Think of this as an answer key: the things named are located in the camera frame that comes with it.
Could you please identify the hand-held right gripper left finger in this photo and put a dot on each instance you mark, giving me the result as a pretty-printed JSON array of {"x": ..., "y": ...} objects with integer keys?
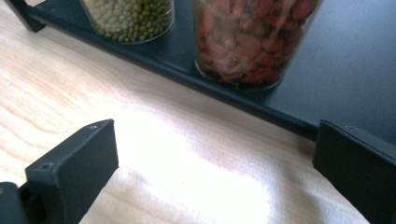
[{"x": 77, "y": 168}]

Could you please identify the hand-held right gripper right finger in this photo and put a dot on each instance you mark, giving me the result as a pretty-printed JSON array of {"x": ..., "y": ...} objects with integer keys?
[{"x": 358, "y": 174}]

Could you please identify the black metal two-tier rack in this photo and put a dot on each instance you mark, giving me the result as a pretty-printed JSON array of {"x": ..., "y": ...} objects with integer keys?
[{"x": 342, "y": 62}]

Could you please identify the glass jar of green beans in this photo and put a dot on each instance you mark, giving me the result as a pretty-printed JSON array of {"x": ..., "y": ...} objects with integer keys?
[{"x": 130, "y": 18}]

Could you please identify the glass jar of red beans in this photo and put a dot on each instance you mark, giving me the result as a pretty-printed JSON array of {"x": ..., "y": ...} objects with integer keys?
[{"x": 249, "y": 43}]

